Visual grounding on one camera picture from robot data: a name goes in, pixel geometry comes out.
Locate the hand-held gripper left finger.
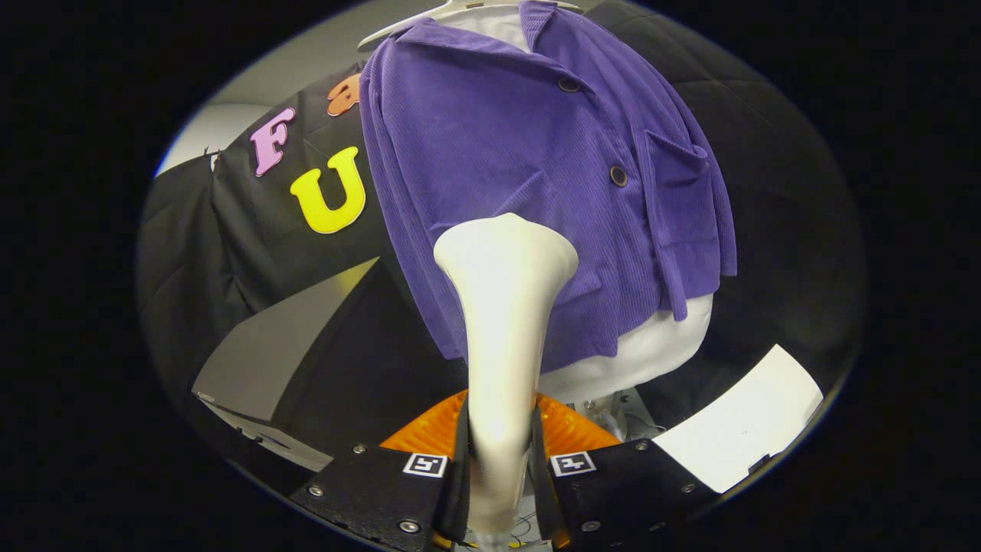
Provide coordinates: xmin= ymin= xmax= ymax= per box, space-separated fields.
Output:
xmin=290 ymin=389 xmax=471 ymax=552

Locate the silver mannequin stand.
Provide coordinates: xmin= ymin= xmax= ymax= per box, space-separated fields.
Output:
xmin=575 ymin=387 xmax=668 ymax=445

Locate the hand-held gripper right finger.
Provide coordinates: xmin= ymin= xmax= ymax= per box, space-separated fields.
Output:
xmin=533 ymin=391 xmax=721 ymax=551

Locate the black quilted side curtain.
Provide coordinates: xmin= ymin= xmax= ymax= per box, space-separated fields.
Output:
xmin=136 ymin=153 xmax=238 ymax=399
xmin=586 ymin=0 xmax=867 ymax=430

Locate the white garment steamer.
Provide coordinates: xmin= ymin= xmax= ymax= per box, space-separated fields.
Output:
xmin=433 ymin=213 xmax=580 ymax=549

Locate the white paper sheet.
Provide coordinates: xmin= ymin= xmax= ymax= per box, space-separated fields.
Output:
xmin=651 ymin=344 xmax=825 ymax=494

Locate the white clothes hanger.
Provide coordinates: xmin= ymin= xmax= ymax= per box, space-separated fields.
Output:
xmin=356 ymin=0 xmax=583 ymax=51

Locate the white mannequin torso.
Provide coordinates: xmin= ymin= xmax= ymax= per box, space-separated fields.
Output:
xmin=445 ymin=4 xmax=714 ymax=405

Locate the grey drawer cabinet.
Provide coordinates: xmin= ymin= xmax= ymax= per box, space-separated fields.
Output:
xmin=192 ymin=257 xmax=468 ymax=472

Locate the purple corduroy jacket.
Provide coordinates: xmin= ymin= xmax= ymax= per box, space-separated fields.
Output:
xmin=359 ymin=0 xmax=738 ymax=374

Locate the black backdrop cloth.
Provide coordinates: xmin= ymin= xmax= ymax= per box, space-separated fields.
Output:
xmin=207 ymin=64 xmax=415 ymax=323

